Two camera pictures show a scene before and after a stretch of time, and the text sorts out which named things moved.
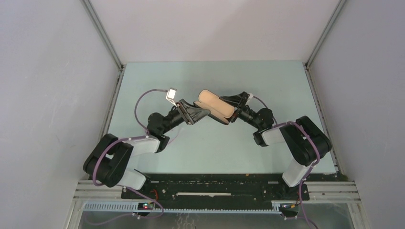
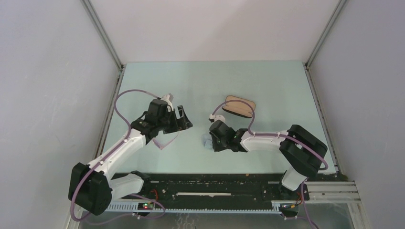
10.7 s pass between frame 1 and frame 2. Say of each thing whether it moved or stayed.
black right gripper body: moved
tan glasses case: moved
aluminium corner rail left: stayed
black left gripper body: moved
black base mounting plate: stayed
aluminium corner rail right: stayed
